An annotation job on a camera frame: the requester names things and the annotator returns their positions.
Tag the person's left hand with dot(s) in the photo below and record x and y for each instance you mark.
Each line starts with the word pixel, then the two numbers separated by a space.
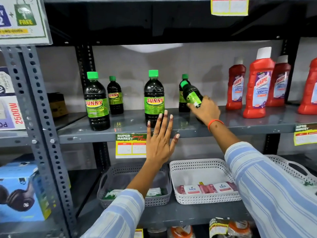
pixel 158 146

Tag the green-topped shelf price tag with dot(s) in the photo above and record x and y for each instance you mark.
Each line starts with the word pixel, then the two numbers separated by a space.
pixel 130 146
pixel 305 135

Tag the red white-capped cleaner bottle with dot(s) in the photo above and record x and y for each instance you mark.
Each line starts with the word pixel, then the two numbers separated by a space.
pixel 258 91
pixel 309 91
pixel 235 89
pixel 281 86

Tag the grey perforated plastic basket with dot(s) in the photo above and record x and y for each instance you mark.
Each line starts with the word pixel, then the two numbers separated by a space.
pixel 158 180

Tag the person's right thumb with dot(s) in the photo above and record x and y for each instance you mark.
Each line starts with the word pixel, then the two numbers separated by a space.
pixel 192 107

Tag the person's left thumb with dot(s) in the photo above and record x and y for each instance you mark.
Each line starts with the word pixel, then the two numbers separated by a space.
pixel 174 141

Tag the orange wristband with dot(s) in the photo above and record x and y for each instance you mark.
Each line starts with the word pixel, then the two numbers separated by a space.
pixel 214 121

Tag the small dark green-capped bottle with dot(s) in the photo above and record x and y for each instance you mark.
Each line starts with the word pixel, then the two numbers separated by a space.
pixel 115 96
pixel 193 95
pixel 182 99

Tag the person's left forearm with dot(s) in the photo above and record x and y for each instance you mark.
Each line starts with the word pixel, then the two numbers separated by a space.
pixel 118 210

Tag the white green-bordered offer sign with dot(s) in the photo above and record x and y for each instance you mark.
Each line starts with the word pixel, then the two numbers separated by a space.
pixel 22 19

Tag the orange white plastic packet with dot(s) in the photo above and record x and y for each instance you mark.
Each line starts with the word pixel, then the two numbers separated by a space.
pixel 180 232
pixel 232 229

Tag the white appliance box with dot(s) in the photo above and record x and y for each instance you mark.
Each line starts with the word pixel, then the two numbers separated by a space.
pixel 10 109

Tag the person's right hand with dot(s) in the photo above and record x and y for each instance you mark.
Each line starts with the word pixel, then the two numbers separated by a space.
pixel 208 110

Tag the person's left middle finger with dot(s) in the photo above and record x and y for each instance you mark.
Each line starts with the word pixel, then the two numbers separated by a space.
pixel 165 122

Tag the large dark green-capped bottle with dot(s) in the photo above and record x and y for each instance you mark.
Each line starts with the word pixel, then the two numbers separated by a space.
pixel 97 106
pixel 154 101

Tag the grey metal shelf rack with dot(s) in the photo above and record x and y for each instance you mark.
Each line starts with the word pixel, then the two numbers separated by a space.
pixel 247 123

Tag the yellow-edged shelf price tag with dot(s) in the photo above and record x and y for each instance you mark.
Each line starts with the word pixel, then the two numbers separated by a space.
pixel 229 6

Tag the pink white wipes packet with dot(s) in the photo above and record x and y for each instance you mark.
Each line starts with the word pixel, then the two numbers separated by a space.
pixel 220 187
pixel 192 189

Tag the blue headphone box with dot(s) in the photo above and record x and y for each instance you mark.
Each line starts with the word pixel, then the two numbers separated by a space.
pixel 17 190

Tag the green white wipes packet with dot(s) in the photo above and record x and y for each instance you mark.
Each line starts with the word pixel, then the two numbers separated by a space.
pixel 112 194
pixel 154 192

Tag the person's left little finger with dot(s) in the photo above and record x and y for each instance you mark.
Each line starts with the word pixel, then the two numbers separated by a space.
pixel 149 128

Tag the brown yellow cardboard box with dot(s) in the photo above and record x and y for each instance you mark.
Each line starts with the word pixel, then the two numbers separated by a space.
pixel 58 105

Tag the person's right forearm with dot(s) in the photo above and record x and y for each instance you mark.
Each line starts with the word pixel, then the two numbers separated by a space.
pixel 262 185

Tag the white perforated plastic basket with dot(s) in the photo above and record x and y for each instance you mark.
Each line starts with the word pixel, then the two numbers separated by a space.
pixel 198 171
pixel 292 168

